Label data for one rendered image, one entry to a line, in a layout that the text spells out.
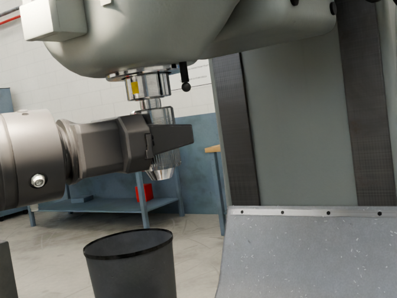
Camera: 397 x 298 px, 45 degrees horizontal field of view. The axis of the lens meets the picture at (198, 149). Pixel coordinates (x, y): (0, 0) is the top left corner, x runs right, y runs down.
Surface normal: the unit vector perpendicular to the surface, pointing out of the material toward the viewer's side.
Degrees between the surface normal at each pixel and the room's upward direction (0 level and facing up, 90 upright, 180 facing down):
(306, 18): 117
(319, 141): 90
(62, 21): 90
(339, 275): 62
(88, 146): 90
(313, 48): 90
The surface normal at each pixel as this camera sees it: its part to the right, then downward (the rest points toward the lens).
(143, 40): 0.29, 0.66
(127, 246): 0.16, 0.00
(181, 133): 0.50, 0.00
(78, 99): -0.57, 0.14
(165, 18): 0.59, 0.51
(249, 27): -0.30, 0.80
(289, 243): -0.57, -0.30
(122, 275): -0.04, 0.15
